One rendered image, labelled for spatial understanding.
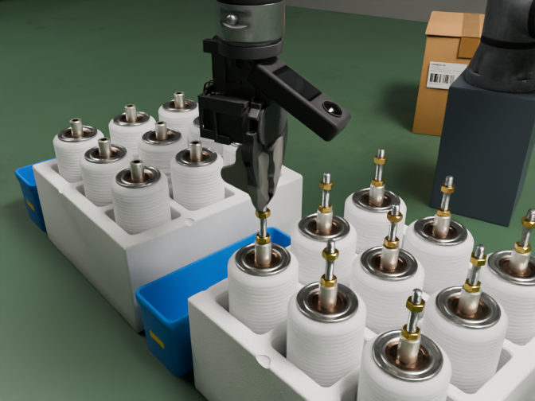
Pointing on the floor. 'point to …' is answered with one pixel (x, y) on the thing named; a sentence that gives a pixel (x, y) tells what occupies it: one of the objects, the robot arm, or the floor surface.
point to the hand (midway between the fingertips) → (267, 200)
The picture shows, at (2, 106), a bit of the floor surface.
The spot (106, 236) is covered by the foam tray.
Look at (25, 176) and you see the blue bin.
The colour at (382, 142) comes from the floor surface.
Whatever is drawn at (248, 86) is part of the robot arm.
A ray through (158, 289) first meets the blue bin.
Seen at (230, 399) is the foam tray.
